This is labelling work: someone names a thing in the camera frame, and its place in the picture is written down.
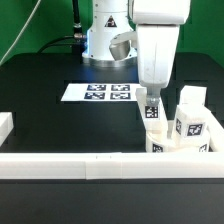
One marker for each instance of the white round stool seat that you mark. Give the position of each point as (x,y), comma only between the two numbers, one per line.
(162,142)

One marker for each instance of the white right fence wall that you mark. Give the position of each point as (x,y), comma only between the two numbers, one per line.
(216,134)

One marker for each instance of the white front fence wall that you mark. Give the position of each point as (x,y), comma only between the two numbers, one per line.
(88,166)

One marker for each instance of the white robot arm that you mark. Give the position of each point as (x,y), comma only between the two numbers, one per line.
(113,17)

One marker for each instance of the white left fence wall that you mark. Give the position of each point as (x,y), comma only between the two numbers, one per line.
(6,125)

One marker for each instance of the white fence wall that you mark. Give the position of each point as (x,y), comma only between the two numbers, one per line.
(88,166)
(216,134)
(6,125)

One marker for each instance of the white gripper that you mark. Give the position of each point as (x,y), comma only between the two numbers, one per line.
(156,47)

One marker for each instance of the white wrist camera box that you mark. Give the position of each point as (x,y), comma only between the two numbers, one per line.
(121,45)

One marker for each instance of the white marker sheet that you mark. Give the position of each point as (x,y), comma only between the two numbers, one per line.
(96,92)

